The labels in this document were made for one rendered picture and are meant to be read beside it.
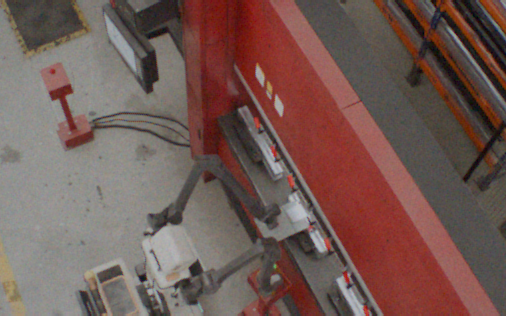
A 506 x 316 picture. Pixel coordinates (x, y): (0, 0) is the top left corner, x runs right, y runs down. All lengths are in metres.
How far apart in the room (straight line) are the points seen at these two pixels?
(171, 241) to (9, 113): 2.54
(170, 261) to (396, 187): 1.31
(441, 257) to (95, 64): 3.84
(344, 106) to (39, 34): 3.72
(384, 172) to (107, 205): 2.85
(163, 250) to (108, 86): 2.39
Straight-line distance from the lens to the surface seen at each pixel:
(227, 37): 3.75
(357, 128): 2.75
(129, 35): 3.86
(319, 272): 3.99
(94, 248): 5.01
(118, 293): 3.92
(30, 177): 5.34
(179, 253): 3.45
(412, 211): 2.63
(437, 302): 2.80
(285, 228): 3.93
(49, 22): 6.10
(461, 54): 5.09
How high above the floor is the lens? 4.62
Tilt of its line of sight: 62 degrees down
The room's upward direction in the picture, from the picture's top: 6 degrees clockwise
